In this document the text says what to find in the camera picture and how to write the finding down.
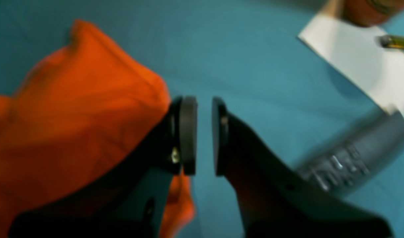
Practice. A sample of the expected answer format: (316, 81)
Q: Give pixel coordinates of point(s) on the grey remote control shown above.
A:
(351, 160)

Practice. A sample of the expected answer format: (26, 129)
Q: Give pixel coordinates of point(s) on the red drink can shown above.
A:
(368, 13)

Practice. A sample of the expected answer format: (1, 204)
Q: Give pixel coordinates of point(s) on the small AA battery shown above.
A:
(391, 41)

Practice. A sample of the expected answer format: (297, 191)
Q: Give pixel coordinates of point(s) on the blue-grey table cloth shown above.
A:
(247, 52)

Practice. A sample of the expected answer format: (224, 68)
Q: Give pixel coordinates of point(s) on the orange t-shirt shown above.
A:
(79, 113)

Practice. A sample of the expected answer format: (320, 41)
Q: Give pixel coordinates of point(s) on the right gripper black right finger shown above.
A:
(274, 202)

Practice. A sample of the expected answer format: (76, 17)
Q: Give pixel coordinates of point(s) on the white paper card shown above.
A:
(354, 53)

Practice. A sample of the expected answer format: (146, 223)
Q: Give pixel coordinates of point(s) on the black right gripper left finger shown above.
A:
(129, 200)

